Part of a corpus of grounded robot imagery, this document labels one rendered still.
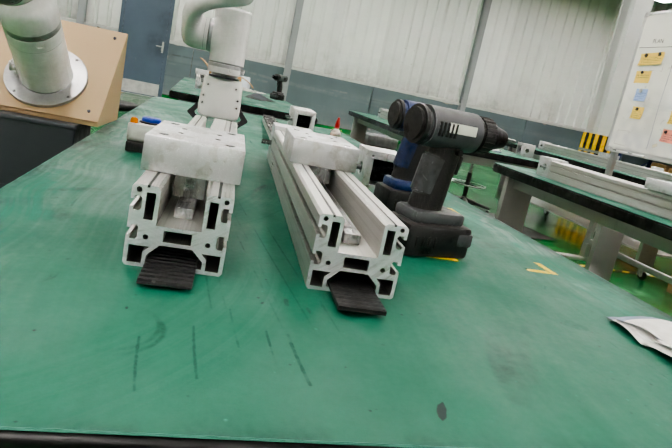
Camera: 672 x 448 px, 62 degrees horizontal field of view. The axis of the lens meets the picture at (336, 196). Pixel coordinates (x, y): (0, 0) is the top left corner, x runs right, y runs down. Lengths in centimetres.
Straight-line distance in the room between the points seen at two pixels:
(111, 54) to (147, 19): 1081
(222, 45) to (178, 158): 76
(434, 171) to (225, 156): 33
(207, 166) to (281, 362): 27
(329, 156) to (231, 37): 56
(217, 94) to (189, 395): 106
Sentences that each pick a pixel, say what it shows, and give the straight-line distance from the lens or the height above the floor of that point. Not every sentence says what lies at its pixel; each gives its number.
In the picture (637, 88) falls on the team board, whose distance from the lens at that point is 452.
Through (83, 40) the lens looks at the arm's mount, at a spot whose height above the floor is 98.
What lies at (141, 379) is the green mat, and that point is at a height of 78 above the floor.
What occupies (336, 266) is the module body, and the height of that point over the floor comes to 81.
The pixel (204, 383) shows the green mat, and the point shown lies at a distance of 42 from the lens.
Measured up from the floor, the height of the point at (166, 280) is 79.
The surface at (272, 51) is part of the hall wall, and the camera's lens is 1244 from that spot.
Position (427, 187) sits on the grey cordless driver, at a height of 88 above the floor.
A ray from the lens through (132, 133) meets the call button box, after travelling 123.
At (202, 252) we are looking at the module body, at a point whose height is 80.
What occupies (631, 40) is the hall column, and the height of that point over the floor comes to 250.
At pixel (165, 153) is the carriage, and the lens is 64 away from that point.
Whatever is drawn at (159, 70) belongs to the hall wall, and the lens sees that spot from 1240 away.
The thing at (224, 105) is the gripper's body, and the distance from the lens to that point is 139.
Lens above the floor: 100
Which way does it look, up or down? 11 degrees down
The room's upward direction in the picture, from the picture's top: 12 degrees clockwise
